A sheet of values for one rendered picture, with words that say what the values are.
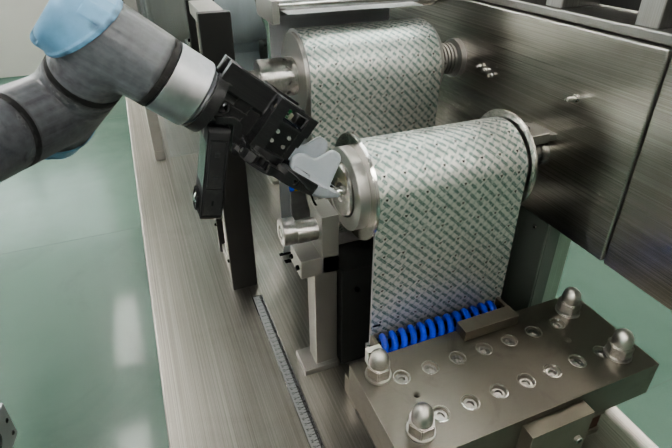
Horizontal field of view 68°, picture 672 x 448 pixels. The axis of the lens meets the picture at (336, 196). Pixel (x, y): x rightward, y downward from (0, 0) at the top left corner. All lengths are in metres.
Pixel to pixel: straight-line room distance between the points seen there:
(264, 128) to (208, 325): 0.54
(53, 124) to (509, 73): 0.66
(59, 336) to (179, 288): 1.45
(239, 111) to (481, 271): 0.45
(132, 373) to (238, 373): 1.34
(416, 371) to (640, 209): 0.36
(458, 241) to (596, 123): 0.24
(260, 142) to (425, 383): 0.39
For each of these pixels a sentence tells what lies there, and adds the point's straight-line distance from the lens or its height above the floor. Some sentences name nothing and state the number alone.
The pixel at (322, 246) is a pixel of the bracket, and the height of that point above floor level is 1.16.
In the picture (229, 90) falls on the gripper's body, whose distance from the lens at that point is 0.54.
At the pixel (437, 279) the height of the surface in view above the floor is 1.10.
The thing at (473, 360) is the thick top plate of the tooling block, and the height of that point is 1.03.
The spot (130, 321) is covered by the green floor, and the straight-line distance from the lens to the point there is 2.45.
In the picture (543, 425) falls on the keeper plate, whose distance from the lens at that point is 0.73.
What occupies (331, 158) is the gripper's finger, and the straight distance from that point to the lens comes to 0.59.
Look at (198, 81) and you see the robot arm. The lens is 0.51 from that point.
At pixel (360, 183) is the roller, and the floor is 1.28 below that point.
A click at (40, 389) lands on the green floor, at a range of 2.32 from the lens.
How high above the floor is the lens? 1.58
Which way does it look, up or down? 30 degrees down
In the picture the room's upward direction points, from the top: straight up
